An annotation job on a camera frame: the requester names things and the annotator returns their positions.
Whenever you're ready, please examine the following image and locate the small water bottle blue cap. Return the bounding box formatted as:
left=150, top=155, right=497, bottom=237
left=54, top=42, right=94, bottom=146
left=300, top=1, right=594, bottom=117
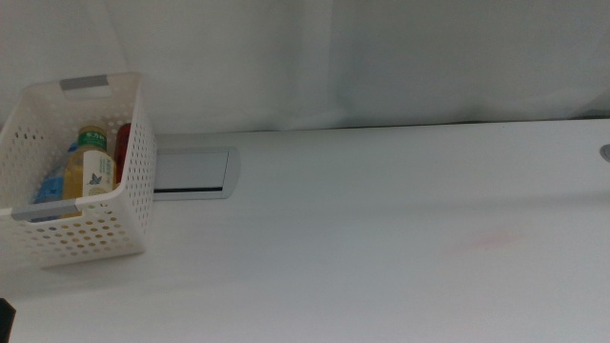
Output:
left=30, top=141, right=80, bottom=207

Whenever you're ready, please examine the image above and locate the yellow tea bottle white cap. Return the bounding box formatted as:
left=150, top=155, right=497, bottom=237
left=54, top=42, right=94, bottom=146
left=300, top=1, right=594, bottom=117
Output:
left=61, top=124, right=118, bottom=204

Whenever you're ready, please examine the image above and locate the red soda can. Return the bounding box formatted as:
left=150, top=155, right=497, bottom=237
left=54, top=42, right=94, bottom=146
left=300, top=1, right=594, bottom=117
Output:
left=113, top=122, right=133, bottom=186

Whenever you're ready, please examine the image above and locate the white perforated plastic basket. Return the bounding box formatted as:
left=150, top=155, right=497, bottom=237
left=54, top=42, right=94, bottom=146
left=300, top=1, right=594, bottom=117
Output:
left=0, top=71, right=159, bottom=269

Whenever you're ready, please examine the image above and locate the white backdrop curtain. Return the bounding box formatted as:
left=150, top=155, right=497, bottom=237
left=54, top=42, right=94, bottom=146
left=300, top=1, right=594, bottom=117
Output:
left=0, top=0, right=610, bottom=135

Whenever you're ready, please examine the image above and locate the silver table cable hatch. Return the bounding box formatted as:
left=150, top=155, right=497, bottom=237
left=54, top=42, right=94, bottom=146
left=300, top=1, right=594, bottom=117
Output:
left=153, top=146, right=242, bottom=202

